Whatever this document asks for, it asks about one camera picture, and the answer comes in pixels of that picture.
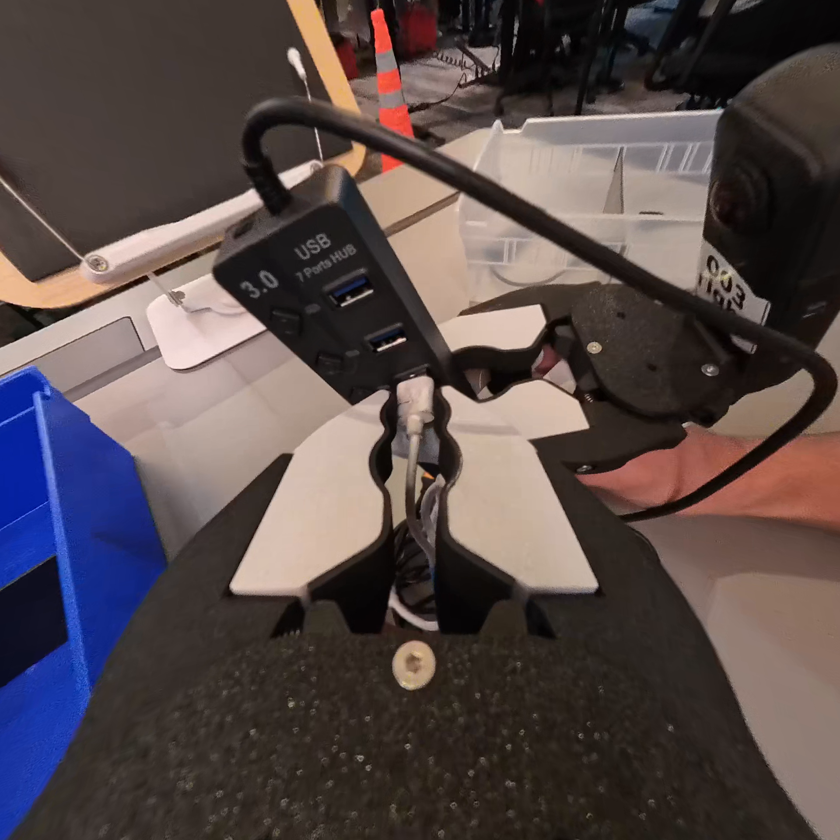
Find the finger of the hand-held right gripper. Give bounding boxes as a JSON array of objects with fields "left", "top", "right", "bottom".
[
  {"left": 453, "top": 305, "right": 551, "bottom": 361},
  {"left": 459, "top": 379, "right": 592, "bottom": 442}
]

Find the black blue-bin divider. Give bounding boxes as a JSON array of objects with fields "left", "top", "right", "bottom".
[{"left": 0, "top": 556, "right": 70, "bottom": 689}]

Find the clear plastic bin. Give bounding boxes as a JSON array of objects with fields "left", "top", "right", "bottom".
[{"left": 456, "top": 108, "right": 724, "bottom": 290}]

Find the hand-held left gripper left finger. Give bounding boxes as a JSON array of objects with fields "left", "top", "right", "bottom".
[{"left": 228, "top": 390, "right": 396, "bottom": 598}]

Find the thick black hub cable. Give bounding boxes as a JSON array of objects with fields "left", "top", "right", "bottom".
[{"left": 241, "top": 98, "right": 840, "bottom": 522}]

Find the black wood-rimmed board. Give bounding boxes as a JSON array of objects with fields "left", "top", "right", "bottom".
[{"left": 0, "top": 0, "right": 367, "bottom": 309}]

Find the white USB cable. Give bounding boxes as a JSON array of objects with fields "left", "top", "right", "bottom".
[{"left": 387, "top": 374, "right": 450, "bottom": 632}]

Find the blue plastic bin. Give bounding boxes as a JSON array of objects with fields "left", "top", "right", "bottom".
[{"left": 0, "top": 366, "right": 168, "bottom": 840}]

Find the person's right forearm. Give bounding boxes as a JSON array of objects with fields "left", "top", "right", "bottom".
[{"left": 577, "top": 427, "right": 840, "bottom": 529}]

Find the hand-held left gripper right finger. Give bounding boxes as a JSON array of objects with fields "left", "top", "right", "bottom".
[{"left": 436, "top": 387, "right": 601, "bottom": 598}]

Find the orange traffic cone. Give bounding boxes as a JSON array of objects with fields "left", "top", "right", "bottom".
[{"left": 369, "top": 8, "right": 416, "bottom": 173}]

